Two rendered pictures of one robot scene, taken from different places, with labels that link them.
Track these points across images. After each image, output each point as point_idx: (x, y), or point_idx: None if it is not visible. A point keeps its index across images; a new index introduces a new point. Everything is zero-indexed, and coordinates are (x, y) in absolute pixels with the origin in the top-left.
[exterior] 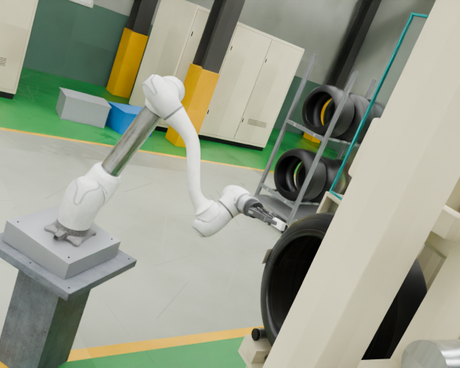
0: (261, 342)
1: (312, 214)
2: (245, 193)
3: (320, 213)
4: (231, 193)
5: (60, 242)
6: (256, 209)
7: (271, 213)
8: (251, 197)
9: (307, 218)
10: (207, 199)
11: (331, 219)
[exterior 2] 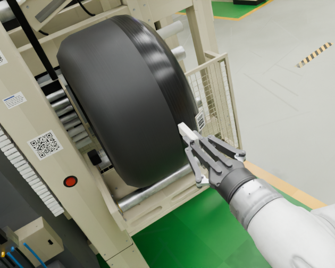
0: (191, 171)
1: (157, 42)
2: (271, 195)
3: (150, 33)
4: (311, 214)
5: None
6: (232, 164)
7: (200, 170)
8: (252, 179)
9: (164, 45)
10: None
11: (142, 22)
